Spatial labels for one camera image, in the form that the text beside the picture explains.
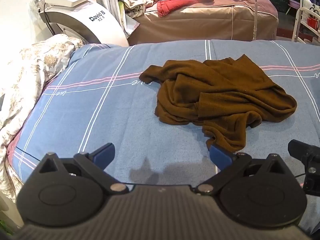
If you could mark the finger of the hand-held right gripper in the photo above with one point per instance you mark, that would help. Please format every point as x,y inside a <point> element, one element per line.
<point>303,152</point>

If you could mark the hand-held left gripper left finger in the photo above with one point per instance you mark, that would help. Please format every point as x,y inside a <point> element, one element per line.
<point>104,153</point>

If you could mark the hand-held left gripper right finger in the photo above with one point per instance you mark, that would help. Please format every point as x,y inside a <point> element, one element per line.
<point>220,156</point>

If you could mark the brown knit sweater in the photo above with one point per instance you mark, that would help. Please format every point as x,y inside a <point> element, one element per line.
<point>217,100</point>

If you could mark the blue striped bed sheet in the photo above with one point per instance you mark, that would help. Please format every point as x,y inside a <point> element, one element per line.
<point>120,115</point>

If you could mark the beige floral quilt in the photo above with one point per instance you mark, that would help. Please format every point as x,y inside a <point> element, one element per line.
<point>23,80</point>

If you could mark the white trolley cart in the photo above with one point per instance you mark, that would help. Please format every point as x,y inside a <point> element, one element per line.
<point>306,25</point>

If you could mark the white beauty machine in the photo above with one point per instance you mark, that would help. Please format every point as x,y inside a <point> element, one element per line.
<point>82,17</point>

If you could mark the tan covered massage bed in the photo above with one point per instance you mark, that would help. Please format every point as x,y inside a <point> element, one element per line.
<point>200,20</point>

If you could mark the white pump bottle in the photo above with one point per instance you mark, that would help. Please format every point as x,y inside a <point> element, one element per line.
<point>307,3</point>

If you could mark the pink basin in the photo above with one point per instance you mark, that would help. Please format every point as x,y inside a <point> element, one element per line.
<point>294,3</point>

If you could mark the white stand pole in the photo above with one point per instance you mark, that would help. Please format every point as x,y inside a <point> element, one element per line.
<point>255,10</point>

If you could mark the crumpled beige cloth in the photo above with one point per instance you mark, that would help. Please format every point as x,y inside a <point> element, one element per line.
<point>136,3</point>

